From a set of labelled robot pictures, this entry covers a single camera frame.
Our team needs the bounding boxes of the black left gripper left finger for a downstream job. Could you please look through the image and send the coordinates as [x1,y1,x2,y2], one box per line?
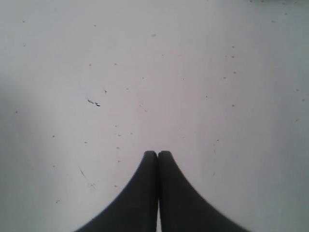
[77,151,158,232]

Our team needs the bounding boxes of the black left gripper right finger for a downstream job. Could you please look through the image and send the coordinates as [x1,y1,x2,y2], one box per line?
[158,151,246,232]

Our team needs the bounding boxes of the spilled yellow grains on table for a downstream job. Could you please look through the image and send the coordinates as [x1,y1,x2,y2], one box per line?
[16,0,309,168]

